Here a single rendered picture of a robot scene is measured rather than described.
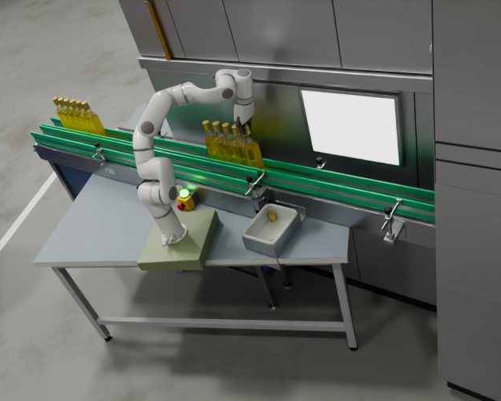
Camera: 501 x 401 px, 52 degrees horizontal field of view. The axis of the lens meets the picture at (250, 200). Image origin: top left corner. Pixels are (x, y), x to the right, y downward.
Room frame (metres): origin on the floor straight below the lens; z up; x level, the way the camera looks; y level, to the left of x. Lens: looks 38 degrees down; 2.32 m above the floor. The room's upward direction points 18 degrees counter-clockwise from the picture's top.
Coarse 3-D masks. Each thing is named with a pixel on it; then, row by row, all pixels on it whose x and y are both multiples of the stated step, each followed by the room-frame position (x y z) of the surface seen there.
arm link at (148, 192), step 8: (144, 184) 1.84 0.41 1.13; (152, 184) 1.82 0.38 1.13; (160, 184) 1.80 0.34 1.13; (144, 192) 1.80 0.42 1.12; (152, 192) 1.78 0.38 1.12; (144, 200) 1.80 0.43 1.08; (152, 200) 1.77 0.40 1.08; (160, 200) 1.75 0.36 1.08; (152, 208) 1.79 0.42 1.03; (160, 208) 1.79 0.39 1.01; (168, 208) 1.80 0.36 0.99; (160, 216) 1.79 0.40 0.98
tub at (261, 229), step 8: (264, 208) 1.79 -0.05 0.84; (272, 208) 1.79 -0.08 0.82; (280, 208) 1.76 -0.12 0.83; (288, 208) 1.73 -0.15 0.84; (256, 216) 1.75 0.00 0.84; (264, 216) 1.77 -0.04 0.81; (280, 216) 1.76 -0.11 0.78; (288, 216) 1.73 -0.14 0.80; (256, 224) 1.73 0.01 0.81; (264, 224) 1.76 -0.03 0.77; (272, 224) 1.74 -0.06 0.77; (280, 224) 1.73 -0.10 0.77; (288, 224) 1.63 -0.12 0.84; (248, 232) 1.68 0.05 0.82; (256, 232) 1.71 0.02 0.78; (264, 232) 1.71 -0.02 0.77; (272, 232) 1.69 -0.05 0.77; (280, 232) 1.60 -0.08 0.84; (256, 240) 1.61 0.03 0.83; (264, 240) 1.58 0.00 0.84
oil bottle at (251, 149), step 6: (246, 144) 1.96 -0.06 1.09; (252, 144) 1.95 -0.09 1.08; (246, 150) 1.96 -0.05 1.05; (252, 150) 1.94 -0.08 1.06; (258, 150) 1.97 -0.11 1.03; (246, 156) 1.97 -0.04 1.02; (252, 156) 1.94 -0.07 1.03; (258, 156) 1.96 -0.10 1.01; (252, 162) 1.95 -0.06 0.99; (258, 162) 1.95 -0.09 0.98; (258, 168) 1.94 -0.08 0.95; (264, 168) 1.97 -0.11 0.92
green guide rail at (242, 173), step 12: (48, 132) 3.10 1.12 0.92; (60, 132) 2.98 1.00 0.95; (72, 132) 2.89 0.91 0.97; (108, 144) 2.66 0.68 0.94; (120, 144) 2.57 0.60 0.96; (168, 156) 2.31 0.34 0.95; (180, 156) 2.24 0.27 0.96; (192, 168) 2.20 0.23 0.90; (204, 168) 2.14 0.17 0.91; (216, 168) 2.08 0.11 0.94; (228, 168) 2.02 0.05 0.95; (240, 168) 1.97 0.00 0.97
